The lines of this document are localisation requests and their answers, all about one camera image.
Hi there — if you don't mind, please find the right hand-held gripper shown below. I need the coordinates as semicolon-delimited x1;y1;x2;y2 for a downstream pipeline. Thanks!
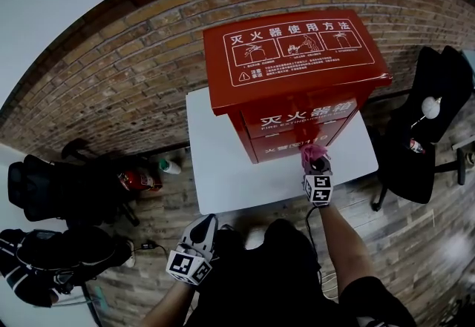
302;156;335;208

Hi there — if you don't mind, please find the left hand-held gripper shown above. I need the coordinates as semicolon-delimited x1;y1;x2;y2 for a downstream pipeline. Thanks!
165;213;220;286

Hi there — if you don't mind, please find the pink cloth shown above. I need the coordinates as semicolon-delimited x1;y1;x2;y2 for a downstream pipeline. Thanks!
299;143;331;170

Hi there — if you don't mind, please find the red fire extinguisher box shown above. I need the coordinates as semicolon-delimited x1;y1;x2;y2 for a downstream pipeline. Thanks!
202;9;393;165

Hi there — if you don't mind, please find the person's right forearm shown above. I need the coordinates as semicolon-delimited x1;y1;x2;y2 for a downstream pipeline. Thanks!
319;203;374;297

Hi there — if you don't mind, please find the person's left forearm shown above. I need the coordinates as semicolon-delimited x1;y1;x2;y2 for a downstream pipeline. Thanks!
142;279;197;327

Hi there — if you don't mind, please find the red fire extinguisher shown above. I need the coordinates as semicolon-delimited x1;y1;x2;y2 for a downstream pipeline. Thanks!
117;168;163;193

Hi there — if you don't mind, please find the person's right shoe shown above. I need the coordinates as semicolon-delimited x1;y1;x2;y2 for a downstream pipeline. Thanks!
245;229;265;249

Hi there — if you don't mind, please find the white bottle green cap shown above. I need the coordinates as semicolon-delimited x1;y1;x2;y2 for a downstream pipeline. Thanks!
157;158;182;175

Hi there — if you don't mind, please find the person's black clothing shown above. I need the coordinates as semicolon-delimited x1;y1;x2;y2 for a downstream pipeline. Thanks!
140;218;419;327

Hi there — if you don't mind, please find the black padded office chair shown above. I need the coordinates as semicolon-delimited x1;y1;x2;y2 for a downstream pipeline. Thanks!
370;45;475;212

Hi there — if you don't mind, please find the white ball on stick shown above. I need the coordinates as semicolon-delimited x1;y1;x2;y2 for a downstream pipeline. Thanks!
410;95;443;130

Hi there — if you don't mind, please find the black mesh office chair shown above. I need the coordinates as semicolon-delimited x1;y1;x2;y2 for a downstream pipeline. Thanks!
7;138;140;227

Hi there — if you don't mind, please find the black cable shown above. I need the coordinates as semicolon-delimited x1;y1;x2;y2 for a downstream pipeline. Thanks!
304;205;324;282

